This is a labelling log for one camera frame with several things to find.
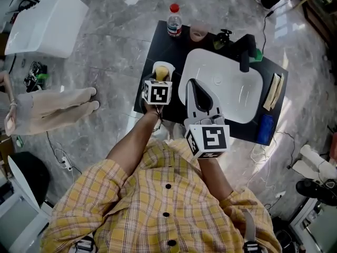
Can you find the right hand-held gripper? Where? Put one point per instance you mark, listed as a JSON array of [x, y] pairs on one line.
[[213, 138]]

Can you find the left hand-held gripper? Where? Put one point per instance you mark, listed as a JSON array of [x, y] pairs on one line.
[[158, 93]]

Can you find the yellow soap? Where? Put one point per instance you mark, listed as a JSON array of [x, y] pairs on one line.
[[161, 71]]

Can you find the white soap dish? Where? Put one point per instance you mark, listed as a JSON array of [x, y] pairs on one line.
[[171, 67]]

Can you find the person's right forearm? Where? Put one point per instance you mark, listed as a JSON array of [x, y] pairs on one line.
[[213, 178]]

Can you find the person's left forearm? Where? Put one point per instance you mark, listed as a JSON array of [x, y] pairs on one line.
[[131, 144]]

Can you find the black vanity cabinet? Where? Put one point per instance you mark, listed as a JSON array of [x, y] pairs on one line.
[[160, 46]]

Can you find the white sink basin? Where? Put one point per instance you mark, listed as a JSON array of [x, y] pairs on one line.
[[237, 93]]

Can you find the clear bottle with red cap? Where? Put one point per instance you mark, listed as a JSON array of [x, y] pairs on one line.
[[174, 22]]

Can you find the pink cup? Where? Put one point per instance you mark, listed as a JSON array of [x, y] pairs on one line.
[[198, 33]]

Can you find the green pump dispenser bottle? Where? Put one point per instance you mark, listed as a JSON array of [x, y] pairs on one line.
[[220, 42]]

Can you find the beige folded cloth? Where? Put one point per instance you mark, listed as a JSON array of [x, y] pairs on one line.
[[271, 91], [279, 91]]

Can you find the black faucet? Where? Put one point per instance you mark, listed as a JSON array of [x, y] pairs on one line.
[[246, 49]]

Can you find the green cup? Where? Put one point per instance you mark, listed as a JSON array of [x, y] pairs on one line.
[[258, 55]]

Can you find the white paper sheet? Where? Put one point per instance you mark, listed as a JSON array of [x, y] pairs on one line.
[[132, 0]]

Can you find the yellow plaid shirt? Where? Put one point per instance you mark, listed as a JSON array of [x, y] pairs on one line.
[[158, 215]]

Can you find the green and black device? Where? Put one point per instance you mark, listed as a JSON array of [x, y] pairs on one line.
[[37, 75]]

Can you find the white rectangular tub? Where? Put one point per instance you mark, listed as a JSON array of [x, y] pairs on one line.
[[44, 25]]

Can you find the white power strip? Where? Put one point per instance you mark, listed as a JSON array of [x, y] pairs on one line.
[[66, 163]]

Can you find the black round seat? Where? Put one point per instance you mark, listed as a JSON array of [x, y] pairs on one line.
[[37, 175]]

